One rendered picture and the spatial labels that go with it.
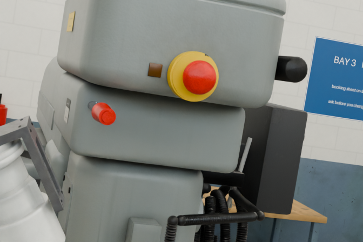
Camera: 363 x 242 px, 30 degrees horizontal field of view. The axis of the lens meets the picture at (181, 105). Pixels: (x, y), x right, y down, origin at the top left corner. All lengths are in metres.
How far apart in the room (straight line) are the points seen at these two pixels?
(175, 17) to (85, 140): 0.21
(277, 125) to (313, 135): 4.52
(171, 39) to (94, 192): 0.27
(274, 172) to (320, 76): 4.50
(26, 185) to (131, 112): 0.31
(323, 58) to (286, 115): 4.50
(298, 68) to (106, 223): 0.34
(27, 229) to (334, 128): 5.37
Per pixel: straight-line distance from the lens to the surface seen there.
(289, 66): 0.90
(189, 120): 0.93
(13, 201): 0.62
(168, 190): 0.98
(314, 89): 5.81
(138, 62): 0.81
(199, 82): 0.78
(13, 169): 0.62
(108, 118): 0.76
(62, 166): 1.14
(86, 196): 0.97
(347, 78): 5.93
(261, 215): 0.97
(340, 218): 6.09
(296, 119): 1.34
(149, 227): 0.94
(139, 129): 0.92
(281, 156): 1.34
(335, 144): 5.95
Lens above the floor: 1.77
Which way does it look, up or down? 3 degrees down
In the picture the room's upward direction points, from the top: 9 degrees clockwise
